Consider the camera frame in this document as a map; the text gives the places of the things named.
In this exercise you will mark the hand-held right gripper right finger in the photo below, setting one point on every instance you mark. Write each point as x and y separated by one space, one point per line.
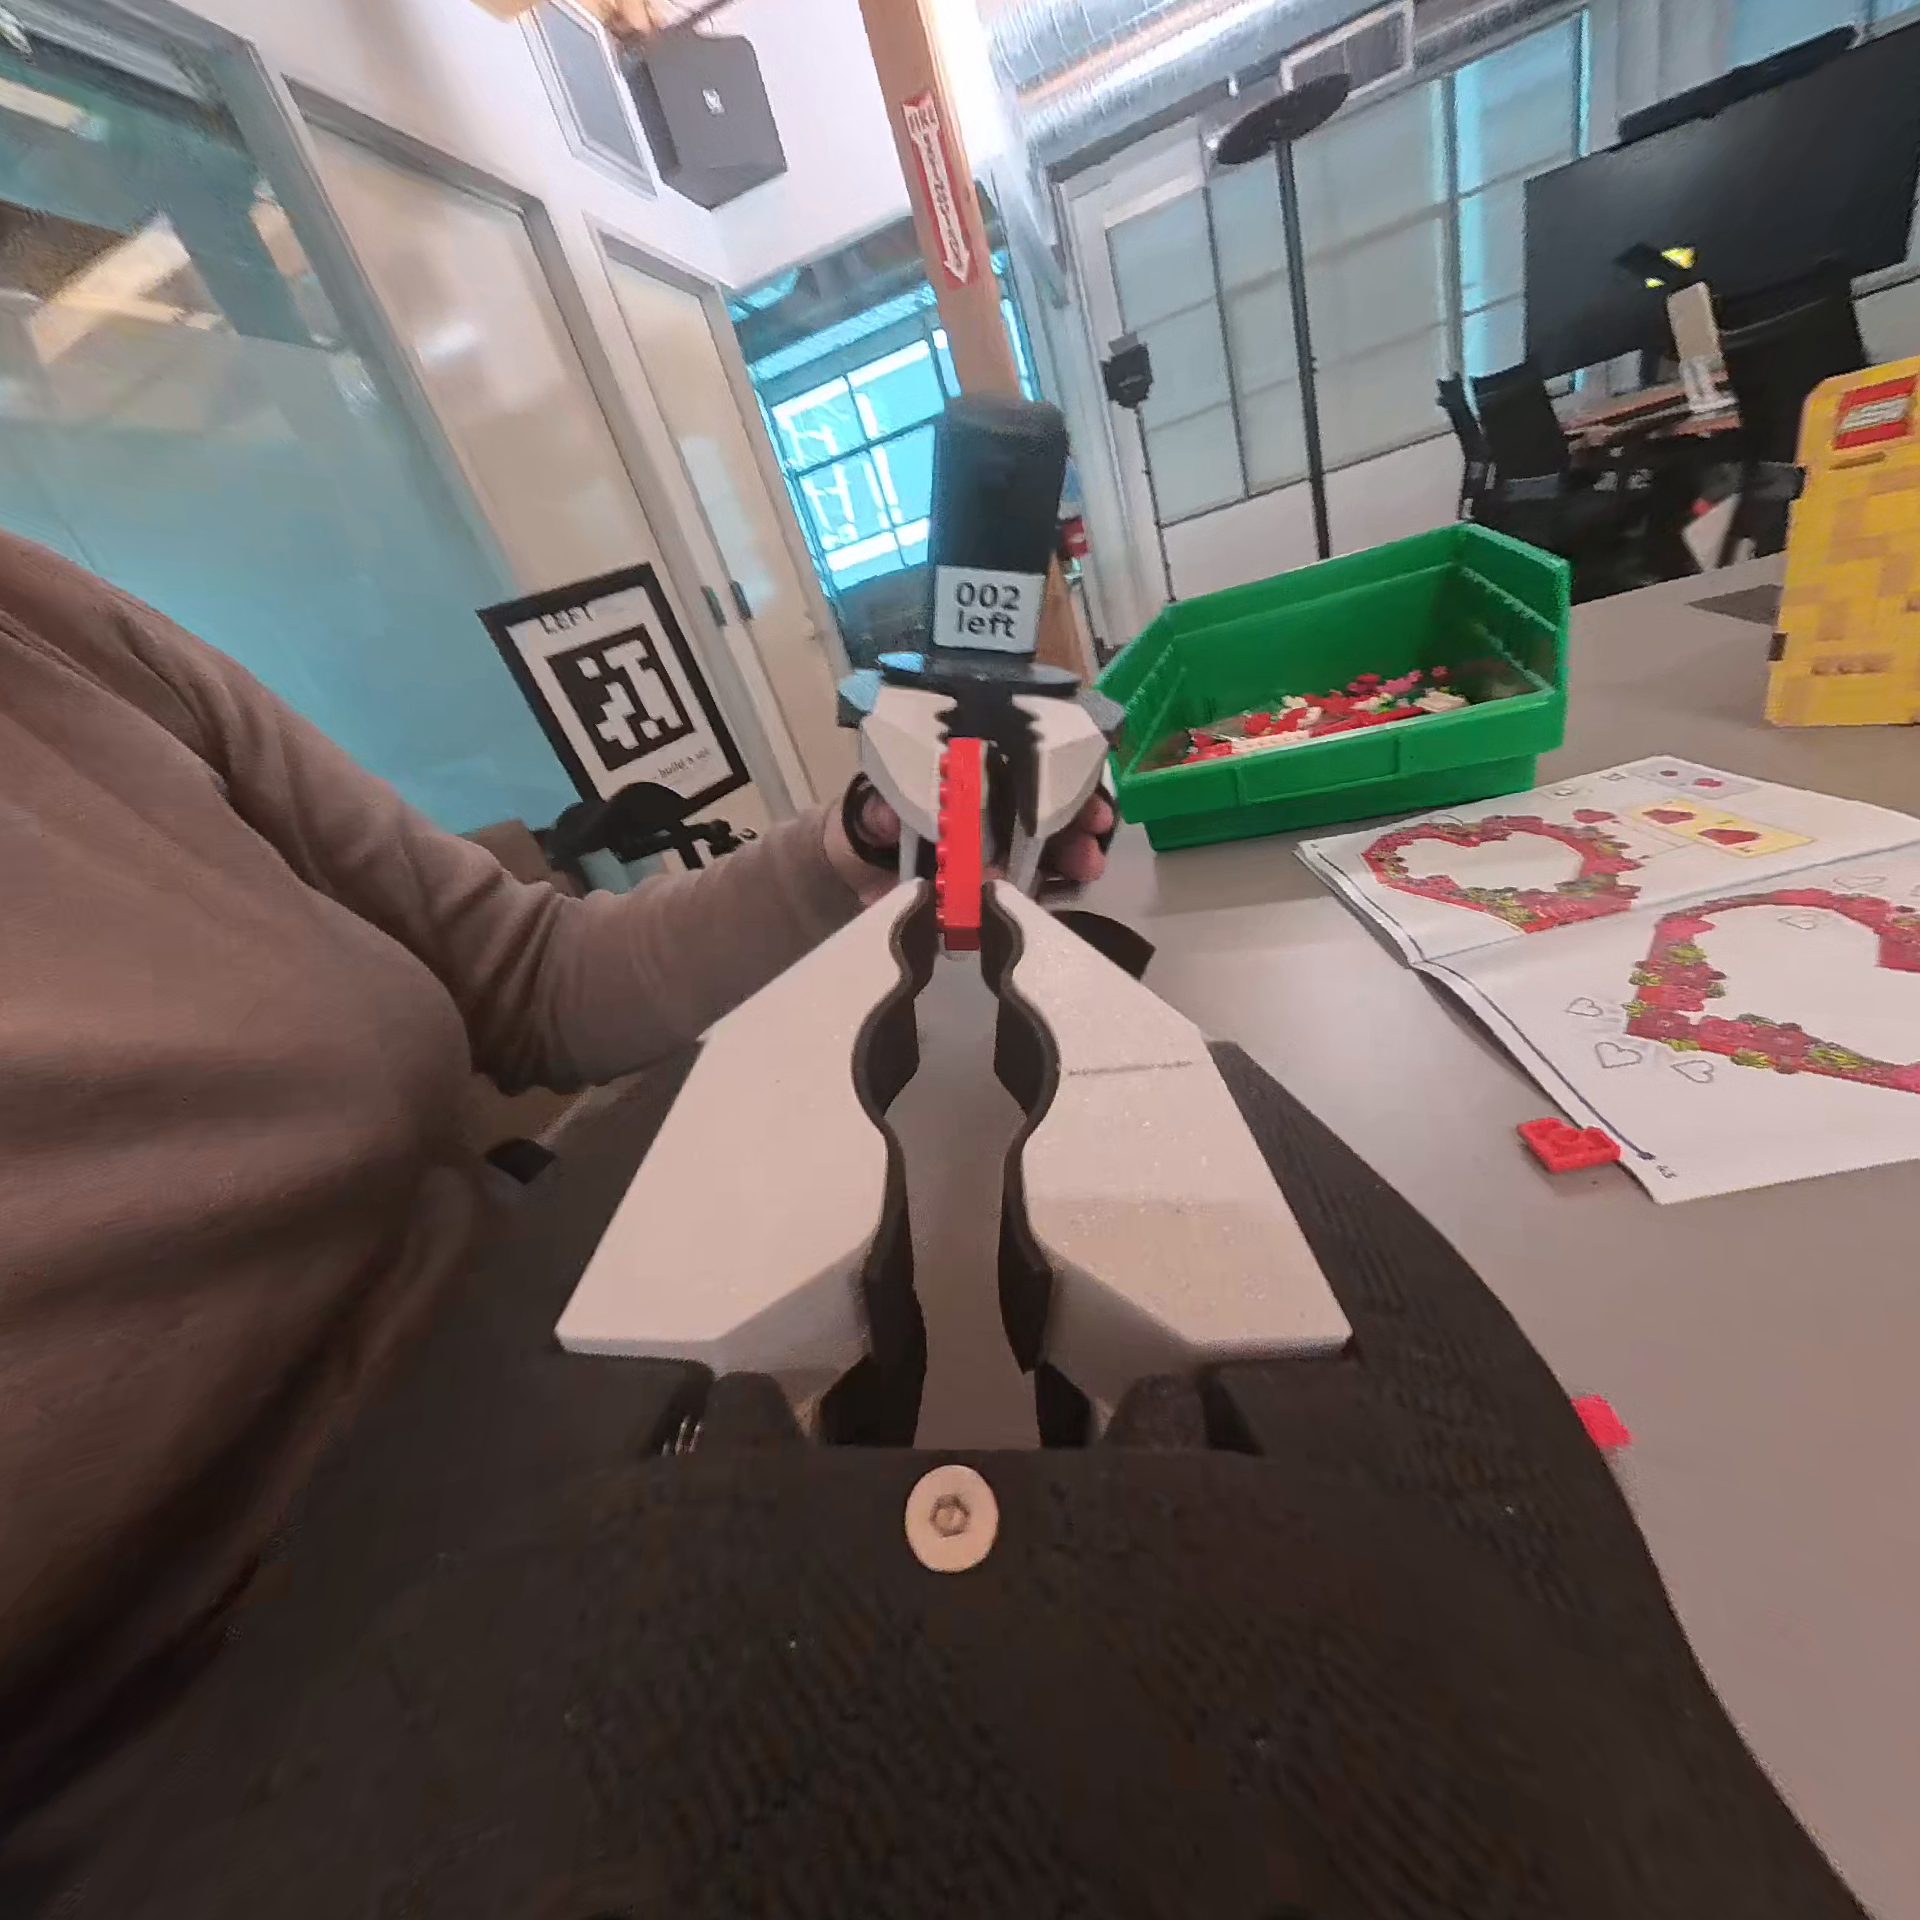
1187 1199

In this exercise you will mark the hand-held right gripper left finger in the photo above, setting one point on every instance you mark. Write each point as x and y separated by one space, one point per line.
720 1199

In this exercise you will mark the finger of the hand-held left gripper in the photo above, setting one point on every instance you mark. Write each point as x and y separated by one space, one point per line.
896 771
1069 757

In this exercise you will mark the long red lego plate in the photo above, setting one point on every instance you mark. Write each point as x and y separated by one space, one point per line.
962 856

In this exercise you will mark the person's left forearm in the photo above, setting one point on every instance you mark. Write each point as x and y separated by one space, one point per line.
631 961

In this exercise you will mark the pile of lego pieces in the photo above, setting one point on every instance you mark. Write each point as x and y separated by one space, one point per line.
1322 718

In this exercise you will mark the small red lego piece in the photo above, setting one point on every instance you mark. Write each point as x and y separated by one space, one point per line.
1568 1147
1597 1421

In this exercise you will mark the yellow lego box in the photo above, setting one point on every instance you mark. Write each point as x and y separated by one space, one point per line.
1854 598

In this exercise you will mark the person's left hand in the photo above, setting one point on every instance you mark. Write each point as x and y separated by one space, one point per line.
857 870

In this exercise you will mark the black curved object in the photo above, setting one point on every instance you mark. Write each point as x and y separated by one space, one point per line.
645 832

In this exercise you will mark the green plastic bin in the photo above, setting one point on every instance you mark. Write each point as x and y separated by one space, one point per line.
1351 789

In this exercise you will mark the black and white marker board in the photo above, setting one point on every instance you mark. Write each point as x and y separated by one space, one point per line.
621 695

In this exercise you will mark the red and white hanging sign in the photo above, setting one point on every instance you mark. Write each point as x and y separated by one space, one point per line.
943 193

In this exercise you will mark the frosted glass door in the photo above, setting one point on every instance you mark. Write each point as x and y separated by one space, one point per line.
673 452

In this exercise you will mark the heart-print instruction booklet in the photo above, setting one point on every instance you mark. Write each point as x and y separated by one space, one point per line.
1517 989

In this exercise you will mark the black floor lamp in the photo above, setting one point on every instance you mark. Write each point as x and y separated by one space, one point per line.
1284 111

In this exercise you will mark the black office chair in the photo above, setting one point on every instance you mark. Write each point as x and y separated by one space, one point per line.
1783 388
1523 436

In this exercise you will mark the person's torso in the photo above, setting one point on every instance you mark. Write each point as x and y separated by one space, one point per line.
182 1199

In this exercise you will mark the large black monitor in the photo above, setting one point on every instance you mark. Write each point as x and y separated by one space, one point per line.
1725 210

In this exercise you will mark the black camera on tripod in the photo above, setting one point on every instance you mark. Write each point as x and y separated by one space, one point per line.
1124 371

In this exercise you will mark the wooden post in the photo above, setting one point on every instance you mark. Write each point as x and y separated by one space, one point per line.
922 44

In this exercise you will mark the black wall speaker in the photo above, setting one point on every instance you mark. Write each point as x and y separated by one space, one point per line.
712 111

